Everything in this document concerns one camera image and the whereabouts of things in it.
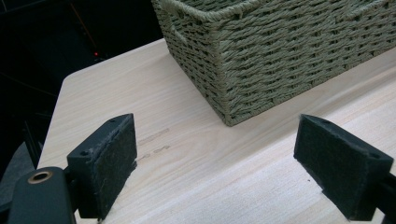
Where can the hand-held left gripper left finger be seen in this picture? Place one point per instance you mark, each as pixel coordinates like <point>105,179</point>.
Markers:
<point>106,168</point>

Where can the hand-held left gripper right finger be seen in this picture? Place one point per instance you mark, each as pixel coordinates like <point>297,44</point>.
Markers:
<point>339,168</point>

